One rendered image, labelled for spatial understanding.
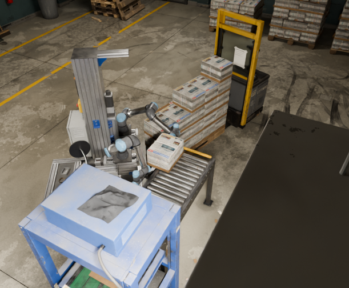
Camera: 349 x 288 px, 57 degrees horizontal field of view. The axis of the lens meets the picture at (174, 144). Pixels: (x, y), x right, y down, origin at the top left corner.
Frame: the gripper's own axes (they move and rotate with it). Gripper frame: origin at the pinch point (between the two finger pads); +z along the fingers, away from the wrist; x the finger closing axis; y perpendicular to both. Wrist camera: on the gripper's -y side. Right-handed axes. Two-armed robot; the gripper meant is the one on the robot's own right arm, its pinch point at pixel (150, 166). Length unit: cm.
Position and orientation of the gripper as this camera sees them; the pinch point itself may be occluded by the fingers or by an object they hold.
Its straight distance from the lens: 378.5
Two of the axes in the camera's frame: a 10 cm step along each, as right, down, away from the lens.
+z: 4.6, -5.8, 6.7
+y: 0.0, -7.5, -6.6
